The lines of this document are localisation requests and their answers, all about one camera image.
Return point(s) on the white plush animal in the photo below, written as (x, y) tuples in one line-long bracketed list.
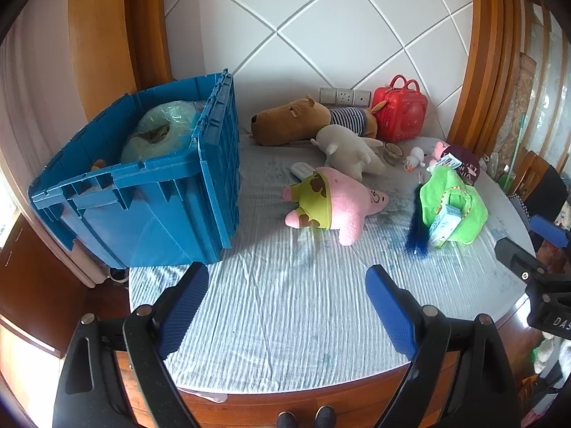
[(348, 151)]

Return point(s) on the blue fluffy feather toy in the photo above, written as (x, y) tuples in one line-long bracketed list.
[(417, 227)]

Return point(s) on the person's right shoe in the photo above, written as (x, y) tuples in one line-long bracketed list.
[(325, 417)]

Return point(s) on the pink starfish plush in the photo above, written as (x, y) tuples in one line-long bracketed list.
[(352, 200)]

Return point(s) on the small white striped cloth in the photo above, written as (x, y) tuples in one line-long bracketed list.
[(299, 170)]

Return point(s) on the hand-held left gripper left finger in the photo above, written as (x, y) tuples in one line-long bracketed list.
[(185, 307)]

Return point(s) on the checkered cloth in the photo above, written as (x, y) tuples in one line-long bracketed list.
[(521, 209)]

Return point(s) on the wooden bed frame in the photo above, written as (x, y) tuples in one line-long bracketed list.
[(250, 408)]

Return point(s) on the wooden frame post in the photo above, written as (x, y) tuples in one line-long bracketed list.
[(486, 53), (111, 31)]

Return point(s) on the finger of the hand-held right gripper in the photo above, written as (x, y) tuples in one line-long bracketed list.
[(519, 258), (551, 231)]

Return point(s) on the green cloth bag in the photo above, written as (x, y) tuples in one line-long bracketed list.
[(446, 183)]

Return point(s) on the brown capybara plush striped shirt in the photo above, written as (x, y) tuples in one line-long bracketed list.
[(285, 120)]

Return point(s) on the small carton box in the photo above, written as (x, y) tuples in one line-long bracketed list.
[(446, 225)]

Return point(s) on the small white duck plush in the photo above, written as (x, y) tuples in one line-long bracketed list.
[(415, 158)]

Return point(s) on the brown wooden cabinet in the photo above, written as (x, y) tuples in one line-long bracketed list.
[(40, 285)]

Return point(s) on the blue plastic crate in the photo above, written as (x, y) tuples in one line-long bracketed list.
[(156, 214)]

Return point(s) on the dark red knit hat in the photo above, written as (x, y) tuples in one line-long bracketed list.
[(468, 160)]

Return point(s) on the spotted brown plush toy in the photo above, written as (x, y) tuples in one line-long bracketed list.
[(99, 163)]

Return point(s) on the red toy suitcase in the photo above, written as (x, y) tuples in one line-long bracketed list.
[(401, 111)]

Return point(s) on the white curtain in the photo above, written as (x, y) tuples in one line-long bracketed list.
[(40, 98)]

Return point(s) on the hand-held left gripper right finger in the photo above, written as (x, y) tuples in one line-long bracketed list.
[(388, 307)]

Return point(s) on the person's shoe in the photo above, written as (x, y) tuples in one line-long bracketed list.
[(325, 417), (286, 420)]

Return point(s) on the wooden chair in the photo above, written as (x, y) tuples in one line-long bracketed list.
[(548, 178)]

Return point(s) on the pink pig plush orange dress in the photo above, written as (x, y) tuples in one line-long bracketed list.
[(439, 149)]

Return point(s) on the person's left shoe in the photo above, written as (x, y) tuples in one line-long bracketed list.
[(286, 420)]

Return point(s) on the white wet wipes pack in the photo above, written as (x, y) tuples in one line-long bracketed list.
[(451, 160)]

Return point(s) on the green mop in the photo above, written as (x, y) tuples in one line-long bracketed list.
[(513, 156)]

